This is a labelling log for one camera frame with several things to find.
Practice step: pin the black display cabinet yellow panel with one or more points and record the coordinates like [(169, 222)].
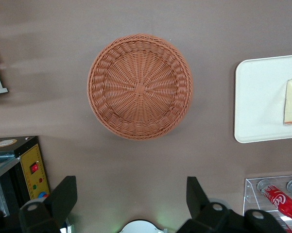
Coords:
[(31, 155)]

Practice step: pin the clear acrylic bottle holder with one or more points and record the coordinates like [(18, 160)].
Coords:
[(250, 194)]

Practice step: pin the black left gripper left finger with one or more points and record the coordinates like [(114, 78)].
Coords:
[(58, 196)]

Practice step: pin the white rectangular tray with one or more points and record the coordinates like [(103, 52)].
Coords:
[(260, 102)]

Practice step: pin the round brown wicker basket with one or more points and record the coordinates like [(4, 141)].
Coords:
[(139, 87)]

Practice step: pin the white round dish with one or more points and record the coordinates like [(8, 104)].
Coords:
[(141, 228)]

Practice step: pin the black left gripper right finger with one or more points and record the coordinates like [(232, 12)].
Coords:
[(196, 196)]

